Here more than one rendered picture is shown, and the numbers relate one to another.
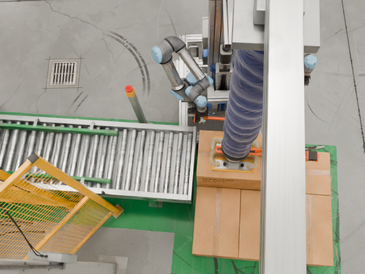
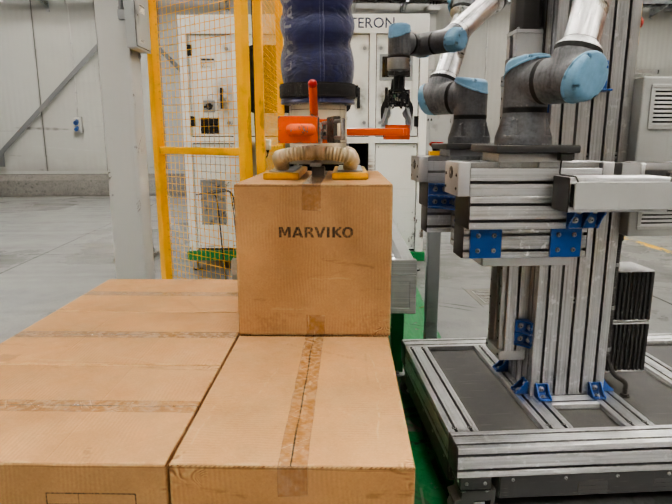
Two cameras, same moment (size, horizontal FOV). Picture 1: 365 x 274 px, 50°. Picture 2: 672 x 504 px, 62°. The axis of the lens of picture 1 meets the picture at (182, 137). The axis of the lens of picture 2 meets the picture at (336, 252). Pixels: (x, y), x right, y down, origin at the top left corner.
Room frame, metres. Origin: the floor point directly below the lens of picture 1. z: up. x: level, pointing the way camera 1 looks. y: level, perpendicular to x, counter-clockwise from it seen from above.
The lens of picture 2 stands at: (0.50, -2.07, 1.06)
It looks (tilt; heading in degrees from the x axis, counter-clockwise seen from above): 12 degrees down; 77
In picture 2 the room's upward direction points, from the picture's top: straight up
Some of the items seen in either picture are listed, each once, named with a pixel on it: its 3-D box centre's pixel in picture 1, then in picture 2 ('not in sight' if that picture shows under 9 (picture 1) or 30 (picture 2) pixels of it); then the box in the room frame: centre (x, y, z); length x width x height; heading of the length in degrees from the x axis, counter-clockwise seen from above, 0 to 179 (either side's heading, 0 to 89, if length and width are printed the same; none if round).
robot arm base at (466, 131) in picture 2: not in sight; (469, 129); (1.42, -0.16, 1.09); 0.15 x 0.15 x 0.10
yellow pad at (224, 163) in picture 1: (233, 164); (287, 167); (0.73, -0.37, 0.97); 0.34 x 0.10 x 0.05; 76
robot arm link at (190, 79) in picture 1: (193, 80); (469, 95); (1.41, -0.16, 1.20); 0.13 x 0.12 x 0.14; 122
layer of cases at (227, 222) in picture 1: (259, 205); (204, 404); (0.46, -0.62, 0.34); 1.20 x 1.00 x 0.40; 76
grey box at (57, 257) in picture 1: (54, 256); (137, 17); (0.19, 0.89, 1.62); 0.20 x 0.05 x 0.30; 76
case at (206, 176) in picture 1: (232, 161); (318, 241); (0.82, -0.40, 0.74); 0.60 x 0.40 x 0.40; 77
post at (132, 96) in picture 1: (138, 112); (432, 256); (1.52, 0.39, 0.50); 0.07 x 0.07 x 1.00; 76
